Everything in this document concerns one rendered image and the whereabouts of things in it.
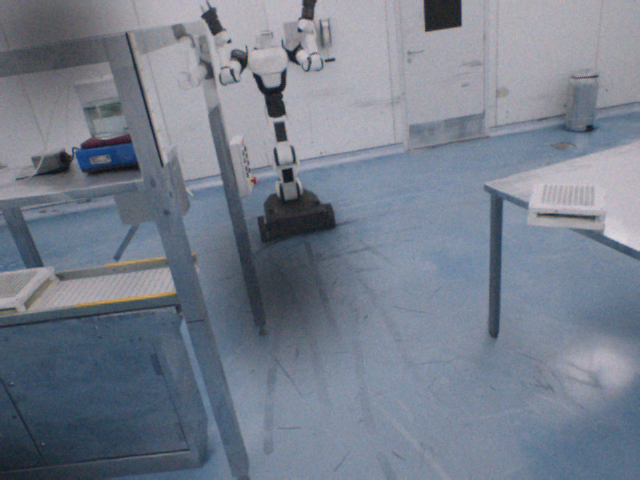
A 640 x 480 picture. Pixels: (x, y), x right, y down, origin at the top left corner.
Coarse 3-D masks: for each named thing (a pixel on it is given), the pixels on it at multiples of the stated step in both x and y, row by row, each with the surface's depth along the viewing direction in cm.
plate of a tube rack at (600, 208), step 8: (536, 184) 192; (552, 184) 190; (560, 184) 190; (568, 184) 189; (536, 192) 185; (552, 192) 184; (568, 192) 182; (584, 192) 180; (600, 192) 178; (536, 200) 179; (584, 200) 174; (600, 200) 172; (528, 208) 175; (536, 208) 174; (544, 208) 173; (552, 208) 172; (560, 208) 171; (568, 208) 170; (576, 208) 169; (584, 208) 168; (592, 208) 167; (600, 208) 166
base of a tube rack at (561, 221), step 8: (528, 216) 178; (544, 216) 177; (552, 216) 176; (560, 216) 175; (576, 216) 174; (528, 224) 178; (536, 224) 176; (544, 224) 175; (552, 224) 174; (560, 224) 173; (568, 224) 171; (576, 224) 170; (584, 224) 169; (592, 224) 168; (600, 224) 167
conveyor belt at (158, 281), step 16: (144, 272) 184; (160, 272) 183; (64, 288) 181; (80, 288) 179; (96, 288) 178; (112, 288) 176; (128, 288) 175; (144, 288) 173; (160, 288) 172; (48, 304) 172; (64, 304) 170
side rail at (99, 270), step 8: (192, 256) 184; (128, 264) 185; (136, 264) 185; (144, 264) 185; (152, 264) 185; (160, 264) 185; (56, 272) 186; (64, 272) 185; (72, 272) 185; (80, 272) 185; (88, 272) 186; (96, 272) 186; (104, 272) 186; (112, 272) 186; (120, 272) 186
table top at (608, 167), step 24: (552, 168) 225; (576, 168) 221; (600, 168) 218; (624, 168) 214; (504, 192) 208; (528, 192) 204; (624, 192) 192; (624, 216) 174; (600, 240) 166; (624, 240) 160
